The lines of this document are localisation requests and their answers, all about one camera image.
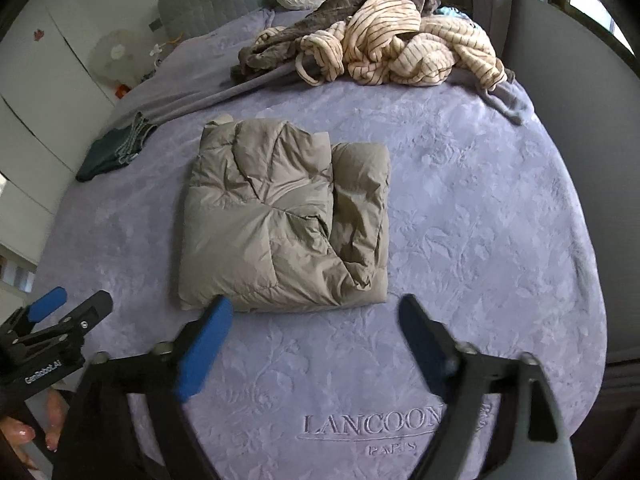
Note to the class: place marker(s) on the white electric fan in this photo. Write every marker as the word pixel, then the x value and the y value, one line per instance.
pixel 117 52

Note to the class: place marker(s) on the small white object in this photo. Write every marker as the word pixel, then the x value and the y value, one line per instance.
pixel 157 50

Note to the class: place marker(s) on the beige quilted puffer jacket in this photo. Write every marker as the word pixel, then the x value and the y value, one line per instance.
pixel 260 210

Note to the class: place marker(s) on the person's left hand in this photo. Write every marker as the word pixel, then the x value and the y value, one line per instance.
pixel 54 420

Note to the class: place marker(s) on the grey-brown fuzzy garment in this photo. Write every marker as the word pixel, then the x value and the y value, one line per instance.
pixel 300 30

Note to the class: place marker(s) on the grey quilted headboard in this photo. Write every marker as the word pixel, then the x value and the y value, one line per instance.
pixel 215 5

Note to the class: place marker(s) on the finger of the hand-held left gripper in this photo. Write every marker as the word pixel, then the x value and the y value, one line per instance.
pixel 47 302
pixel 95 307

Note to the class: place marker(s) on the lavender embossed bed blanket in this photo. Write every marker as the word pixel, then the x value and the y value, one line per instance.
pixel 475 210

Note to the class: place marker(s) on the dark green folded garment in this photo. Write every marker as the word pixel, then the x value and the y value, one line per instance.
pixel 107 152

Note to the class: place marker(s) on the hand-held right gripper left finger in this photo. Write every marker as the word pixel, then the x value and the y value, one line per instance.
pixel 205 355

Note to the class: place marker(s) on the red leaf sticker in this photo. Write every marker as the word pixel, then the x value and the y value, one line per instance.
pixel 38 35

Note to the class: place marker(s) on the window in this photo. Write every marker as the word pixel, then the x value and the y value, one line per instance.
pixel 595 5

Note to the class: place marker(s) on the white wardrobe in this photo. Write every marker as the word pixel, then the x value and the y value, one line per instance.
pixel 40 90

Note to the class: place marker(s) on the small red box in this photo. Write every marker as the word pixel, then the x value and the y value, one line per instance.
pixel 122 89

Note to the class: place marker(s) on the teal cloth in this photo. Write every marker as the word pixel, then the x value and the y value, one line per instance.
pixel 450 11

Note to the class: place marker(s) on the cream striped fleece garment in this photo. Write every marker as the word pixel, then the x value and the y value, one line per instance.
pixel 400 50

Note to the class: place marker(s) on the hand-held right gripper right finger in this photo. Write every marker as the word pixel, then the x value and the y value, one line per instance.
pixel 425 350

